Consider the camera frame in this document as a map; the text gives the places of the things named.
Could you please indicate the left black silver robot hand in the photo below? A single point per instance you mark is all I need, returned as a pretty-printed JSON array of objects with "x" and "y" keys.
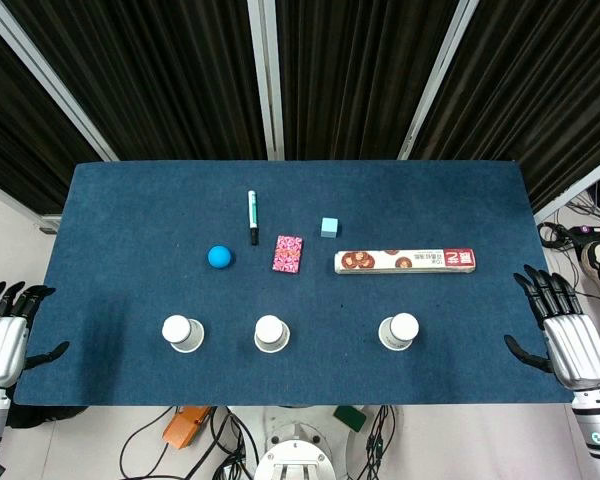
[{"x": 2, "y": 345}]

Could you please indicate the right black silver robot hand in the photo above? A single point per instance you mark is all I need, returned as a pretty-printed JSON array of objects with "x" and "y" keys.
[{"x": 575, "y": 350}]

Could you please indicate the white paper cup with logo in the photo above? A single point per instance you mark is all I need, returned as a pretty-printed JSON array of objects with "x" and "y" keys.
[{"x": 182, "y": 334}]

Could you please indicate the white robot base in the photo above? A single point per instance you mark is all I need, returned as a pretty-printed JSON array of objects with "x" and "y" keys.
[{"x": 300, "y": 450}]

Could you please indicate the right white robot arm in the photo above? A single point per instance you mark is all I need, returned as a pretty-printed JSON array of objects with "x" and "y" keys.
[{"x": 597, "y": 430}]

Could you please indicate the black shoe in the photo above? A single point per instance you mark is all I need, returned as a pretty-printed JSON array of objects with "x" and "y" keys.
[{"x": 45, "y": 415}]

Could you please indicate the white sneaker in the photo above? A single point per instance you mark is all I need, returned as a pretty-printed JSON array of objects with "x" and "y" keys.
[{"x": 597, "y": 265}]

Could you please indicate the black power strip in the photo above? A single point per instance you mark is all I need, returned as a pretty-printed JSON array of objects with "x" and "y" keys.
[{"x": 597, "y": 231}]

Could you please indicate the long foil roll box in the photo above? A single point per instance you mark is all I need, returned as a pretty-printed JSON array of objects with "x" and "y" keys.
[{"x": 405, "y": 261}]

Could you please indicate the black curtain panel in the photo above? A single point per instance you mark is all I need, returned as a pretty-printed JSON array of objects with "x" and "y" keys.
[
  {"x": 350, "y": 75},
  {"x": 155, "y": 75},
  {"x": 10, "y": 150},
  {"x": 540, "y": 75}
]

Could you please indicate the orange device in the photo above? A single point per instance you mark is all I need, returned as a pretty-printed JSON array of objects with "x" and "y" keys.
[{"x": 185, "y": 425}]

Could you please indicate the green box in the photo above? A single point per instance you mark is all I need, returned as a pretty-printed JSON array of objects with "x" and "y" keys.
[{"x": 351, "y": 417}]

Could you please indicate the blue ball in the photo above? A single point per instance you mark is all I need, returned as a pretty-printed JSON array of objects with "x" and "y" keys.
[{"x": 220, "y": 257}]

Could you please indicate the light blue cube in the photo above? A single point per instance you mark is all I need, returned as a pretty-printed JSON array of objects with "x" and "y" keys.
[{"x": 329, "y": 228}]

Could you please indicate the blue table cloth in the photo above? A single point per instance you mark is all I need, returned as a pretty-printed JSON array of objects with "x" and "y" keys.
[{"x": 300, "y": 375}]

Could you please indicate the green white marker pen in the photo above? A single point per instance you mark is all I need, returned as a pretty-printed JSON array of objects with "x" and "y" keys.
[{"x": 253, "y": 212}]

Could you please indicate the pink playing card deck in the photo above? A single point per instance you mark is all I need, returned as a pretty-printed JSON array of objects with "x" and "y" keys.
[{"x": 288, "y": 254}]

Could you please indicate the white frame post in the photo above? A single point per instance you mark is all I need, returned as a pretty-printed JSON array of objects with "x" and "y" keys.
[
  {"x": 50, "y": 80},
  {"x": 266, "y": 80},
  {"x": 440, "y": 80}
]

